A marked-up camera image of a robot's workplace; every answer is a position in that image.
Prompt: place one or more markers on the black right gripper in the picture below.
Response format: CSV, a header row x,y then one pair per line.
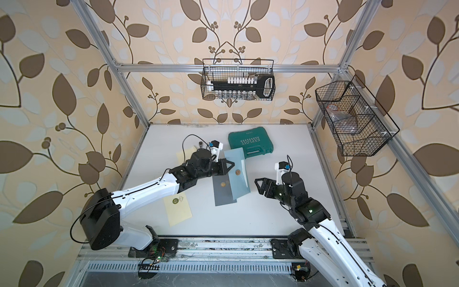
x,y
267,182

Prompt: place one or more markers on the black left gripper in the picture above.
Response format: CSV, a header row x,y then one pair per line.
x,y
223,169

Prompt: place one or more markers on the light blue-grey envelope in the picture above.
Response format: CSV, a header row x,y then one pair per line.
x,y
237,174

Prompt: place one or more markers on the dark grey envelope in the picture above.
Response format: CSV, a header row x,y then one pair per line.
x,y
222,190

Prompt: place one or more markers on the cream envelope brown seal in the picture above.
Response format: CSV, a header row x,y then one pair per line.
x,y
182,156

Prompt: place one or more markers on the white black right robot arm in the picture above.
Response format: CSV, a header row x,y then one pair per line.
x,y
318,240

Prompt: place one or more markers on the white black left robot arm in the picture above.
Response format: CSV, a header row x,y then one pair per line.
x,y
102,217

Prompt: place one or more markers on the cream envelope green seal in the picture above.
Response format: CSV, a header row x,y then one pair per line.
x,y
177,208

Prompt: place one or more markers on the green plastic tool case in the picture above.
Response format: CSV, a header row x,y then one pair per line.
x,y
254,142

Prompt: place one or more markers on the black socket set holder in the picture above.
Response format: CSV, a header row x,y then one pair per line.
x,y
251,87

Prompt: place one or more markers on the right small circuit board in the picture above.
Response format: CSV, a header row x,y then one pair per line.
x,y
300,272

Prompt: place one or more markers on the small circuit board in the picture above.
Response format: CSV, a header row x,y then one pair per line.
x,y
148,267
300,272

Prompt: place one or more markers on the plastic bag in basket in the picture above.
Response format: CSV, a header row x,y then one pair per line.
x,y
343,122

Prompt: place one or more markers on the left small circuit board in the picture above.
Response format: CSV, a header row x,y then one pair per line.
x,y
148,267

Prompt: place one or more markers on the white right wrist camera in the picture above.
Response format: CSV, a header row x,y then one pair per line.
x,y
281,168

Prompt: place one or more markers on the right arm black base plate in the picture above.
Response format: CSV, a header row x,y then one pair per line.
x,y
283,249

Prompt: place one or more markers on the black wire basket back wall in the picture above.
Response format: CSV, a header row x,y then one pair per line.
x,y
220,68

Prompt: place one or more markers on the black wire basket wall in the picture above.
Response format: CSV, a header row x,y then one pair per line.
x,y
220,68
375,126

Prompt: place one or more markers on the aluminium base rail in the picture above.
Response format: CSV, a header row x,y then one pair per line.
x,y
215,255

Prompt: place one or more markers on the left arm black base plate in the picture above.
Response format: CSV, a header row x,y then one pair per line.
x,y
157,248

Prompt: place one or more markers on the black wire basket right wall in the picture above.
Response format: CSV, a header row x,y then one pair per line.
x,y
375,126

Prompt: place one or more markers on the aluminium frame post left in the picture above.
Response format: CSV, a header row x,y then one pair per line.
x,y
83,12

